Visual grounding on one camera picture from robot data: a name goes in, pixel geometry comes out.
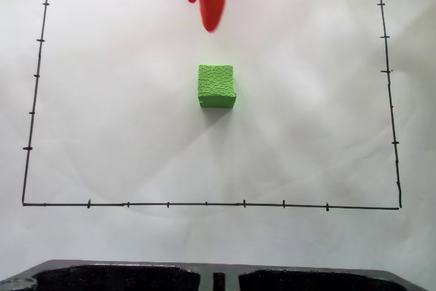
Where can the green textured foam block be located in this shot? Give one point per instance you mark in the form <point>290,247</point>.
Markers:
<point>216,84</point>

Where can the black plastic tray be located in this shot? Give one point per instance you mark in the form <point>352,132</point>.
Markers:
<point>218,275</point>

